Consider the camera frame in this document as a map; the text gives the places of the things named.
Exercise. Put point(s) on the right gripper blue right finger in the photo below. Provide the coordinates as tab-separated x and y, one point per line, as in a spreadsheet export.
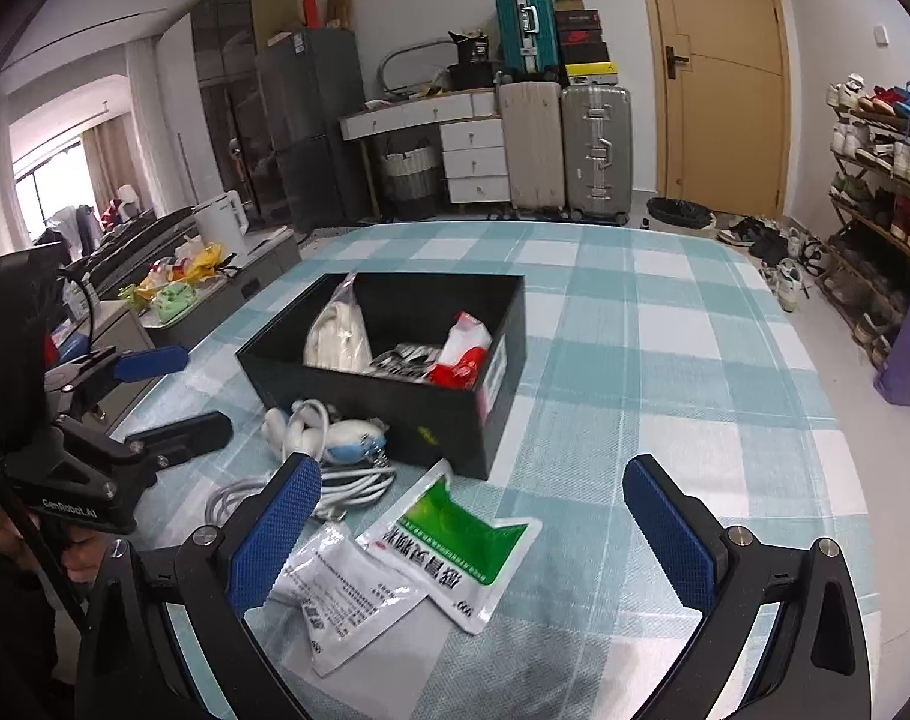
815	662

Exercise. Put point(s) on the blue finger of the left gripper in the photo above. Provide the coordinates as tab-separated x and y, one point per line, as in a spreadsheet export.
135	366
181	441

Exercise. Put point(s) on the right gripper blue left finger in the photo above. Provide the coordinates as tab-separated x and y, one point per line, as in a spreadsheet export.
131	664

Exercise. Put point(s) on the white blue plush toy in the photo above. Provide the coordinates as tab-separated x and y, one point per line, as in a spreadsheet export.
309	429

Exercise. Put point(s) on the white printed sachet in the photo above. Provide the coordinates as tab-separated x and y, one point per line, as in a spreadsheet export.
347	598

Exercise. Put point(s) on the black cardboard box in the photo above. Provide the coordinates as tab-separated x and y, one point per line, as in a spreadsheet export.
406	317

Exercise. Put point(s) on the green white sachet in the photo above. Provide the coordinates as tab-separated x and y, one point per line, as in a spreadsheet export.
463	563

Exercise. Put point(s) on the red white packet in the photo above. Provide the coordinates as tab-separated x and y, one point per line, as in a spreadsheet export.
459	363

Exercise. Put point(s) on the person's left hand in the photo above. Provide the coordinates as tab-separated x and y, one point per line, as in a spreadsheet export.
81	557

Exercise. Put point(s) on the grey side cart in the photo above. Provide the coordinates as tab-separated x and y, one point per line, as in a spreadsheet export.
117	324

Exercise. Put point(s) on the yellow snack bags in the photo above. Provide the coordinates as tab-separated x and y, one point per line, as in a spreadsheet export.
192	263

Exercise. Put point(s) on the white kettle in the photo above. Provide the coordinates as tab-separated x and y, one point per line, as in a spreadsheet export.
222	220

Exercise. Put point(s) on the striped laundry basket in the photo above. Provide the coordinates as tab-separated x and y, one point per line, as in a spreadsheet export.
412	183

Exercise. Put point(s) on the grey refrigerator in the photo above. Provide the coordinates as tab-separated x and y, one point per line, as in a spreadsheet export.
309	82

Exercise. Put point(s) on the teal plaid tablecloth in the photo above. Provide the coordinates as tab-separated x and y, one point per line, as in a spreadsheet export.
636	343

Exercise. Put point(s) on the white drawer desk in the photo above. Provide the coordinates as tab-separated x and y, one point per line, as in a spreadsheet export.
464	127

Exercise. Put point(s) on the oval white mirror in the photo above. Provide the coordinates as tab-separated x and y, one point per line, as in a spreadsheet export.
421	69

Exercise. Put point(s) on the black bag on desk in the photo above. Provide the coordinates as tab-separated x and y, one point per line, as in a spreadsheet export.
473	69

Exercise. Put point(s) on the beige suitcase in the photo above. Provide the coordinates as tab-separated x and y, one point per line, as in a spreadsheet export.
531	121

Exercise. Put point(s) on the teal suitcase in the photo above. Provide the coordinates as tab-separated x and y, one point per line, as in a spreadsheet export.
529	41

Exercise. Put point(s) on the silver suitcase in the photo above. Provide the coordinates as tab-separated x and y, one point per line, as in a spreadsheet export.
597	132

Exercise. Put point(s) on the wooden shoe rack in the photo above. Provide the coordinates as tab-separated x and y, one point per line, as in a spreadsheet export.
868	277

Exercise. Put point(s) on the stack of shoe boxes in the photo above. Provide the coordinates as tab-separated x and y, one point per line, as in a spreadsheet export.
584	53

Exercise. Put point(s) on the wooden door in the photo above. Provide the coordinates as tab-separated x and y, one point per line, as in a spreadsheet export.
722	95

